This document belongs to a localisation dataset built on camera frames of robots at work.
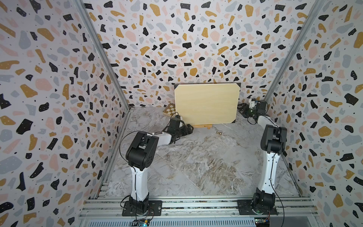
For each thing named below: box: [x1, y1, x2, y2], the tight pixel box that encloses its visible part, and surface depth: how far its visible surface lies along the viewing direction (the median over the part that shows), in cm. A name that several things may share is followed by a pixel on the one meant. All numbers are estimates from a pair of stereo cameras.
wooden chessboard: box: [162, 103, 176, 117], surface depth 119 cm
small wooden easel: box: [193, 123, 213, 130], surface depth 105 cm
